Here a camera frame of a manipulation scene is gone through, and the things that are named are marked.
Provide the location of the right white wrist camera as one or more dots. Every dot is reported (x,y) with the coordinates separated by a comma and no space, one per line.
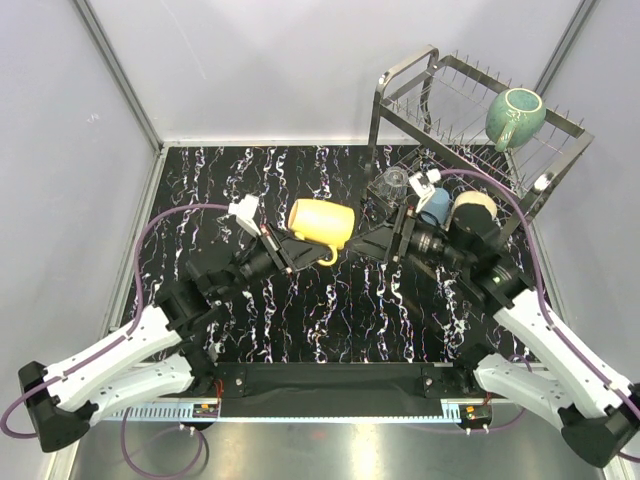
(423,183)

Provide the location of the white floral mug green inside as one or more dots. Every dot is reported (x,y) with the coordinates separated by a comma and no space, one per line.
(475,198)

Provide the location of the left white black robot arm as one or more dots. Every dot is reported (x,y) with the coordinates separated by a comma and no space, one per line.
(156,353)

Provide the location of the yellow cup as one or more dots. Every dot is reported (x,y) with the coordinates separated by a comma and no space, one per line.
(322,222)

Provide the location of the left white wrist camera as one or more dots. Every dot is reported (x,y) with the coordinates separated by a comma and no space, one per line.
(244,212)

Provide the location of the clear faceted glass tumbler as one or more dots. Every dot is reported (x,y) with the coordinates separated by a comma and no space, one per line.
(391,185)

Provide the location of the light blue plastic cup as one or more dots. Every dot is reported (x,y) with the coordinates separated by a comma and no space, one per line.
(436,210)

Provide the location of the black marble pattern mat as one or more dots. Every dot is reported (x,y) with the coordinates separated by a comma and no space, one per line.
(357,310)

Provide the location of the teal ceramic mug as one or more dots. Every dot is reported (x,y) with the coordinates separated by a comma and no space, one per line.
(514,117)

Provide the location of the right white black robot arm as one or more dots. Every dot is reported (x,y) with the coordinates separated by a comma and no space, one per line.
(595,408)

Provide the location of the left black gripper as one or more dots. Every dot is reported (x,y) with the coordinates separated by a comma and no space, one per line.
(291,253)

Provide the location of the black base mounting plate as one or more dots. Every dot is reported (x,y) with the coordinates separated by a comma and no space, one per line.
(339,390)

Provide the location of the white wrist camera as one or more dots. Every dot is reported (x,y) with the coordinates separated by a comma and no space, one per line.
(423,183)
(244,212)

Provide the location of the steel two-tier dish rack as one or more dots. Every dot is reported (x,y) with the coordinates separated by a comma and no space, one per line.
(440,103)

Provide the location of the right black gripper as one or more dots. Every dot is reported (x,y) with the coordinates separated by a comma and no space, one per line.
(377,242)

